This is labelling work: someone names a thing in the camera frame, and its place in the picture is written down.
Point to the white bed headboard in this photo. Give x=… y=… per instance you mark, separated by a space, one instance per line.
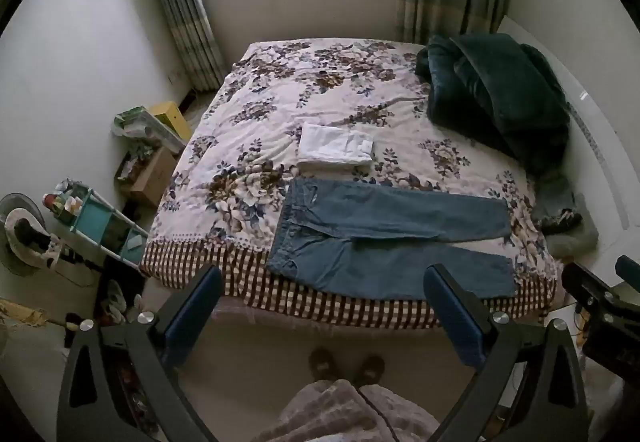
x=595 y=141

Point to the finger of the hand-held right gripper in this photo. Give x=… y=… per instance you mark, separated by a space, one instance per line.
x=629 y=269
x=585 y=284

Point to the floral plush blanket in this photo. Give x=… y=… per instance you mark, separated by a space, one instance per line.
x=280 y=81

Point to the brown cardboard box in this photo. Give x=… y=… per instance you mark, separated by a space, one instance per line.
x=152 y=177

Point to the person's plush pajama legs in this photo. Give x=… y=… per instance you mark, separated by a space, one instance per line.
x=340 y=414

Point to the pair of shoes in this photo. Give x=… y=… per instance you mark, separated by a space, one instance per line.
x=117 y=302

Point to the white folded pants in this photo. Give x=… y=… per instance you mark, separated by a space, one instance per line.
x=335 y=146

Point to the straw broom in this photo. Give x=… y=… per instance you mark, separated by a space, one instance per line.
x=25 y=314

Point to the yellow box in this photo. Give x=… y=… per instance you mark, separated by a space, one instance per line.
x=172 y=119

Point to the standing electric fan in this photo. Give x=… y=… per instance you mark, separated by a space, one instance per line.
x=22 y=237

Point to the person's slipper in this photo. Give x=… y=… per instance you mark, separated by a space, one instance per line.
x=322 y=364
x=370 y=369

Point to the dark patterned cloth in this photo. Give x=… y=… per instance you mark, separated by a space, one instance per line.
x=555 y=202

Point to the teal storage cart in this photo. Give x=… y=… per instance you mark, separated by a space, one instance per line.
x=95 y=217

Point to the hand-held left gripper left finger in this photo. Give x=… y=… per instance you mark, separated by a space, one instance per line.
x=192 y=309

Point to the grey pillow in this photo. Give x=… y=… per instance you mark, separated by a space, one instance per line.
x=575 y=239

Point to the dark green quilt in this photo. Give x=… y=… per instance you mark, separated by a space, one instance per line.
x=495 y=91

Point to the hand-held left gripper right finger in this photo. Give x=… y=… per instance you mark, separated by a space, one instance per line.
x=452 y=314

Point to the person's right slipper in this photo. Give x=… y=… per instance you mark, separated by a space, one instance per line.
x=370 y=369

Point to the plastic bag with green items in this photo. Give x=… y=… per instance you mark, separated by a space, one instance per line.
x=137 y=121

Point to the blue jeans pants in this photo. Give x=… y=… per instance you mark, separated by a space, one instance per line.
x=380 y=242

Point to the person's left slipper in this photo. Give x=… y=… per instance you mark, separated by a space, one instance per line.
x=322 y=364

